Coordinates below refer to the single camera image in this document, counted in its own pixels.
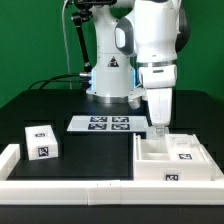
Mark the white cabinet top block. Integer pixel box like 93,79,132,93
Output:
25,125,58,160

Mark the white cabinet door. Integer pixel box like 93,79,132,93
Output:
146,126,167,140
165,134,206,162

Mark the white fence rail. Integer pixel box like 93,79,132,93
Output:
0,180,224,205
0,144,20,181
200,145,224,181

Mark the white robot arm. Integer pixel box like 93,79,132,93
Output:
73,0,189,139

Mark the white right fence rail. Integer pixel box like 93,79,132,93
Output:
200,145,224,181

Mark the white front fence rail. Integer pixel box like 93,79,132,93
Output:
0,180,224,205

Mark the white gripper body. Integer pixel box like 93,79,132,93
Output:
139,64,177,127

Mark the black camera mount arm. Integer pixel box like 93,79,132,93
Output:
71,0,118,73

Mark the white cabinet body box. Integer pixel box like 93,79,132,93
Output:
133,134,212,181

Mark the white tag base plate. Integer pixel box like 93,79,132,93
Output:
67,116,148,132

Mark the black cable bundle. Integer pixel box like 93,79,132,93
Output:
28,73,93,91

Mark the white left fence rail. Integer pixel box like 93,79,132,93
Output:
0,144,20,181

